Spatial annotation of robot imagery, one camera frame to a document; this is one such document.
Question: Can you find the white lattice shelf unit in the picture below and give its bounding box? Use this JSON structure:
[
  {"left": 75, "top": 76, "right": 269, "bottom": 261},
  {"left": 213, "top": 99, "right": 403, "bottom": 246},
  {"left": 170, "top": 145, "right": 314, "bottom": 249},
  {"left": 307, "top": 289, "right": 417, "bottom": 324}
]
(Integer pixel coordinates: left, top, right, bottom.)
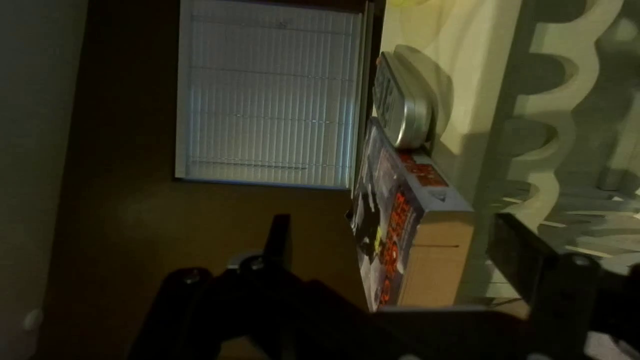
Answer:
[{"left": 378, "top": 0, "right": 640, "bottom": 360}]

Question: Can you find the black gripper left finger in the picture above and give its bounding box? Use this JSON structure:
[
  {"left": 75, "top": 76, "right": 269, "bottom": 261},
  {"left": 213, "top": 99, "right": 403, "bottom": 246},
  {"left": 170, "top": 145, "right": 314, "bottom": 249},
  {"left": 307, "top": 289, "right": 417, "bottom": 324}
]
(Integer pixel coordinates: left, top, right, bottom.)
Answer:
[{"left": 128, "top": 212, "right": 376, "bottom": 360}]

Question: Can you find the white window blind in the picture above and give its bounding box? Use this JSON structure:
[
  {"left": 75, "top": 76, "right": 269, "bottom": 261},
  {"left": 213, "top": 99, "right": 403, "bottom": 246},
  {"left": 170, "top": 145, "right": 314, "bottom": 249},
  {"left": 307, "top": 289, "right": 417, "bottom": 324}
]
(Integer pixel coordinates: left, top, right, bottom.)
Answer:
[{"left": 175, "top": 0, "right": 368, "bottom": 193}]

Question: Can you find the grey oval tin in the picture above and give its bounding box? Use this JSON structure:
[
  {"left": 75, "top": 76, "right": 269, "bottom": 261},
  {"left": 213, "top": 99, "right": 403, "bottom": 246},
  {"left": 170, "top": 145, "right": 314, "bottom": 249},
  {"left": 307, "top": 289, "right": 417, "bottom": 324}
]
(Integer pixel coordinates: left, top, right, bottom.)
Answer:
[{"left": 371, "top": 50, "right": 439, "bottom": 152}]

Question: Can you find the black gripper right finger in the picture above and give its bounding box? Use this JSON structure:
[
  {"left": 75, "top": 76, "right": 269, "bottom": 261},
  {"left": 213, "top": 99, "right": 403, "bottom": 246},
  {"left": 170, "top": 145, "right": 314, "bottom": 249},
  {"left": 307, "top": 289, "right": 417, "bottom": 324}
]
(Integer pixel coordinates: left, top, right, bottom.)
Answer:
[{"left": 489, "top": 212, "right": 640, "bottom": 360}]

